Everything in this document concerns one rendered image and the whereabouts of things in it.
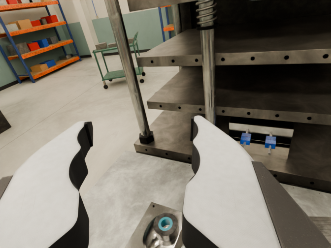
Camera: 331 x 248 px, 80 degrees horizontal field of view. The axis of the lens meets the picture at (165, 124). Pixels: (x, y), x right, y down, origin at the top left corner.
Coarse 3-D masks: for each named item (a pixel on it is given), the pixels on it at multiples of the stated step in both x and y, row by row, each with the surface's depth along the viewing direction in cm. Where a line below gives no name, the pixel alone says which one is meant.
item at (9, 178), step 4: (8, 176) 8; (12, 176) 8; (0, 180) 7; (4, 180) 7; (8, 180) 7; (0, 184) 7; (4, 184) 7; (8, 184) 7; (0, 188) 7; (4, 188) 7; (0, 192) 7; (0, 196) 7
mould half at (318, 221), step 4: (308, 216) 59; (312, 216) 59; (312, 220) 58; (316, 220) 58; (320, 220) 57; (324, 220) 57; (328, 220) 57; (316, 224) 57; (320, 224) 57; (324, 224) 56; (328, 224) 56; (320, 228) 56; (324, 228) 56; (328, 228) 55; (324, 232) 55; (328, 232) 55; (328, 236) 54; (328, 240) 53
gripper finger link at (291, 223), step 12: (264, 168) 8; (264, 180) 7; (276, 180) 7; (264, 192) 7; (276, 192) 7; (276, 204) 6; (288, 204) 6; (276, 216) 6; (288, 216) 6; (300, 216) 6; (276, 228) 6; (288, 228) 6; (300, 228) 6; (312, 228) 6; (288, 240) 5; (300, 240) 5; (312, 240) 5; (324, 240) 5
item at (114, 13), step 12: (108, 0) 84; (108, 12) 87; (120, 12) 88; (120, 24) 89; (180, 24) 144; (120, 36) 91; (120, 48) 94; (132, 60) 100; (132, 72) 101; (132, 84) 103; (132, 96) 107; (144, 108) 114; (144, 120) 116; (144, 132) 120
